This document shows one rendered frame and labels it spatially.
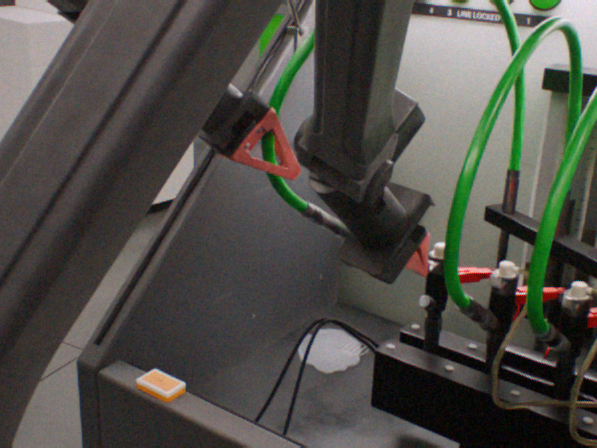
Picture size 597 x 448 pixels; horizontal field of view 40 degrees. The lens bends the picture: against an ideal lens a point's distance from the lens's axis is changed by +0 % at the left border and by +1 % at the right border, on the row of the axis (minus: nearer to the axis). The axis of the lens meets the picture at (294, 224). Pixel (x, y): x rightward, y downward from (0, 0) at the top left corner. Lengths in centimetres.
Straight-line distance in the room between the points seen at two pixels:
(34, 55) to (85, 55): 328
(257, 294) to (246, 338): 7
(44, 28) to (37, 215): 330
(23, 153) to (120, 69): 4
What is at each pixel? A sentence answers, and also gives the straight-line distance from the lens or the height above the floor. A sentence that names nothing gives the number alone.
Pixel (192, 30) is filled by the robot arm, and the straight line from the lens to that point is 29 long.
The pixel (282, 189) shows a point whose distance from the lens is 89.
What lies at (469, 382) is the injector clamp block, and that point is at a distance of 96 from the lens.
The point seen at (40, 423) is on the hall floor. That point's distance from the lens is 263.
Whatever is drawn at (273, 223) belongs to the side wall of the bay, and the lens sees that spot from 121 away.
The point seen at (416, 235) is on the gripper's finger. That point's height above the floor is 116.
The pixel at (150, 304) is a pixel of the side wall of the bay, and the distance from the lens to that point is 105.
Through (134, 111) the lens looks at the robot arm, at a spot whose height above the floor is 141.
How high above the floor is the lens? 148
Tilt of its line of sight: 22 degrees down
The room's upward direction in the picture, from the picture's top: 2 degrees clockwise
